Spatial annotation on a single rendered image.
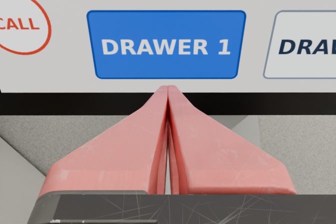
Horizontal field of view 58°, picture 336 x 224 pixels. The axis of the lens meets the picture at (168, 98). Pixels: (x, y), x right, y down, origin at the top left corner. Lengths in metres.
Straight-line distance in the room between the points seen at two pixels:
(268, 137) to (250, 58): 1.06
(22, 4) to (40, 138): 1.10
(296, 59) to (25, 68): 0.17
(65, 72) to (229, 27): 0.11
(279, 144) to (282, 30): 1.08
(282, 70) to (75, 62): 0.13
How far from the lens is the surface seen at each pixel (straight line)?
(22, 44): 0.21
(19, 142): 1.32
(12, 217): 0.75
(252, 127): 1.21
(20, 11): 0.20
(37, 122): 1.30
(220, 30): 0.19
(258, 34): 0.20
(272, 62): 0.21
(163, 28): 0.19
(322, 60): 0.22
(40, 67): 0.21
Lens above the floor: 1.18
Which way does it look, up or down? 75 degrees down
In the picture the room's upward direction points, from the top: straight up
